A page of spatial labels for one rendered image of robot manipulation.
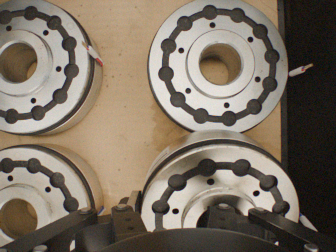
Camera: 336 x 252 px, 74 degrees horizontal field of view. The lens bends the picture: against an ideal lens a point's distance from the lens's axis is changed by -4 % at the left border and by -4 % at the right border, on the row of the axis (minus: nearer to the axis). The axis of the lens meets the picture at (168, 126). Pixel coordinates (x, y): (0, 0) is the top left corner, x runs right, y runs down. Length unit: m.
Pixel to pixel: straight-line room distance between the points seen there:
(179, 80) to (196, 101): 0.02
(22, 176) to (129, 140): 0.08
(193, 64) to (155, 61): 0.03
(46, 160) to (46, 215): 0.04
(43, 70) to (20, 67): 0.04
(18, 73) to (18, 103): 0.04
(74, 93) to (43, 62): 0.03
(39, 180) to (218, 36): 0.16
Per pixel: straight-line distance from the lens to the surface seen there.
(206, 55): 0.19
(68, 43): 0.19
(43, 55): 0.19
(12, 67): 0.22
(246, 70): 0.17
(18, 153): 0.19
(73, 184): 0.18
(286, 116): 0.22
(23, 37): 0.20
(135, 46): 0.21
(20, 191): 0.19
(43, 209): 0.18
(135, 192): 0.17
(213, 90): 0.16
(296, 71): 0.18
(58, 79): 0.18
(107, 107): 0.20
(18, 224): 0.22
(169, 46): 0.17
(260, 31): 0.19
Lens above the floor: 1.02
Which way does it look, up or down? 88 degrees down
